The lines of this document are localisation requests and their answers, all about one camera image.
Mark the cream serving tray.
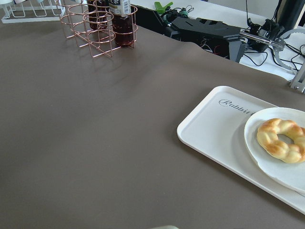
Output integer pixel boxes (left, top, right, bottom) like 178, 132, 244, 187
177, 86, 305, 212

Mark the black water bottle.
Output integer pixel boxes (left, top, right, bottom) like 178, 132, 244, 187
277, 0, 305, 32

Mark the tea bottle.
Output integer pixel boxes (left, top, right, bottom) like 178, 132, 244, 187
87, 0, 109, 30
109, 0, 134, 47

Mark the white plate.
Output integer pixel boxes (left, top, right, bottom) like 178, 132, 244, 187
244, 107, 305, 195

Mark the braided ring donut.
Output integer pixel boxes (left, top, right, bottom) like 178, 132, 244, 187
256, 118, 305, 164

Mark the green handled reach grabber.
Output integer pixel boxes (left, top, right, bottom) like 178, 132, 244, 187
154, 2, 305, 73

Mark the tea bottle near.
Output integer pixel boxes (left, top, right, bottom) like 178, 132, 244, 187
87, 0, 109, 30

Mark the black device stand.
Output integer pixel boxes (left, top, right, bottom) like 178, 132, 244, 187
135, 5, 246, 62

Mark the aluminium frame post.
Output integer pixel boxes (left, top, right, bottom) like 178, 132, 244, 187
290, 63, 305, 94

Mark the white cup rack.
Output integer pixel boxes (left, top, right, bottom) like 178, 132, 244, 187
0, 0, 65, 24

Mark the copper wire bottle rack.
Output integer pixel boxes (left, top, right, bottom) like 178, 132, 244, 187
60, 0, 138, 58

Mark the tea bottle far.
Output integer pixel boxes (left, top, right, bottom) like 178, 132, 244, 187
109, 0, 134, 47

